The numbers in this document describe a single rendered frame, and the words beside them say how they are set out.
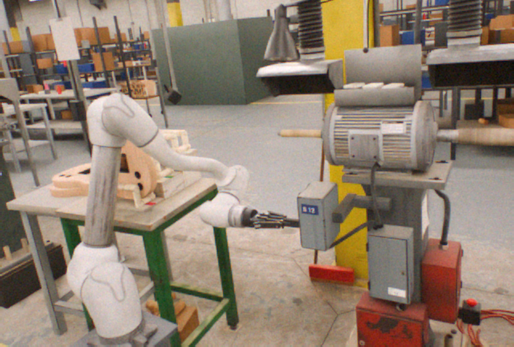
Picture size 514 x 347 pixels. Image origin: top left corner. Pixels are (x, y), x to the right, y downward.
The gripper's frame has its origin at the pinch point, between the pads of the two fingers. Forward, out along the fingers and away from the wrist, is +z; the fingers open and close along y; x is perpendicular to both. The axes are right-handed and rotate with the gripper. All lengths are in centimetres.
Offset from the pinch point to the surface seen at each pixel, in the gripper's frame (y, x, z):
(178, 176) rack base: -29, 4, -75
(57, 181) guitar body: -14, 2, -149
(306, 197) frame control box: 8.0, 14.2, 9.6
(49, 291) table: -3, -66, -166
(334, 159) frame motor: -16.6, 20.4, 11.9
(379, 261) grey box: -6.9, -14.9, 29.8
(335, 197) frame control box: -3.9, 10.0, 15.7
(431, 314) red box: -17, -40, 46
